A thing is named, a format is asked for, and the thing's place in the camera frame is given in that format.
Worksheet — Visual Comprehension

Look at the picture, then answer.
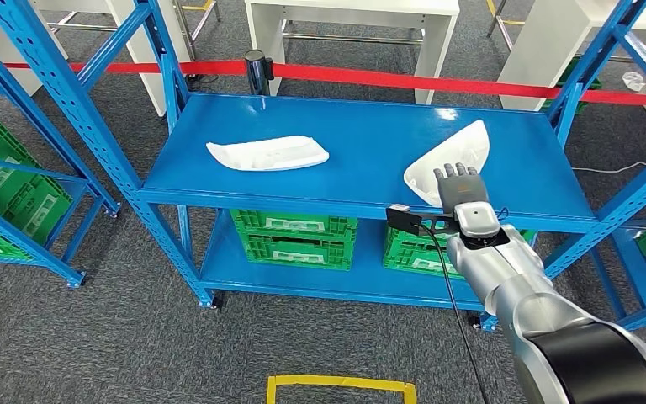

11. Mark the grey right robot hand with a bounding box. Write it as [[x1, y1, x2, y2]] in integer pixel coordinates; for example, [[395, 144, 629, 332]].
[[432, 162, 490, 216]]

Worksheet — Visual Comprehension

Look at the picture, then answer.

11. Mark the white curved plastic part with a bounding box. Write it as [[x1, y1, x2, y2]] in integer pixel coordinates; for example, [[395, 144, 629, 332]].
[[205, 135, 331, 173], [403, 119, 491, 207]]

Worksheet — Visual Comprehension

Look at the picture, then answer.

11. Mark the white floor cable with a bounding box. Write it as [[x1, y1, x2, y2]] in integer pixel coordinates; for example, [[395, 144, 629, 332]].
[[570, 162, 646, 174]]

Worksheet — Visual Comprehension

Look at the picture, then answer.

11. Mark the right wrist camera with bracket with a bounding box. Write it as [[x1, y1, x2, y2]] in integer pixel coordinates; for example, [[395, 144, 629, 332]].
[[385, 205, 458, 237]]

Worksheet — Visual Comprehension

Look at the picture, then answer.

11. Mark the black camera cable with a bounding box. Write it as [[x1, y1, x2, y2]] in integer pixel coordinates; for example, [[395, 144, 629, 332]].
[[418, 222, 491, 404]]

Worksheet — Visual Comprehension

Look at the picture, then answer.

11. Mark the red barrier belt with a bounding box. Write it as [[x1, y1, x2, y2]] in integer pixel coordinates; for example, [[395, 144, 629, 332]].
[[0, 59, 646, 108]]

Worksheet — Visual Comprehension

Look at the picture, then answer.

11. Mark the chrome metal frame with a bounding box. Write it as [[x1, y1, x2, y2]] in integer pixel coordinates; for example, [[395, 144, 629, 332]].
[[46, 19, 118, 34], [172, 0, 218, 61], [283, 30, 426, 47], [487, 0, 525, 54]]

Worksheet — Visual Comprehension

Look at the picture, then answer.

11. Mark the black stanchion post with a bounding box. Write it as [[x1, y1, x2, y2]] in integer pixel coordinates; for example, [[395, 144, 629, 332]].
[[243, 49, 275, 97]]

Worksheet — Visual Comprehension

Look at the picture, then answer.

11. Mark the yellow floor tape marking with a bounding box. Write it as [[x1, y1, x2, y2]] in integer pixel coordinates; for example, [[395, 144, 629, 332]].
[[266, 375, 418, 404]]

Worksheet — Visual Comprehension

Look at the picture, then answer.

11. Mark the white table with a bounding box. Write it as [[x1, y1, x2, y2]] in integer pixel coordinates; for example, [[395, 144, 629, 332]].
[[0, 0, 190, 117], [245, 0, 461, 105], [495, 0, 646, 145]]

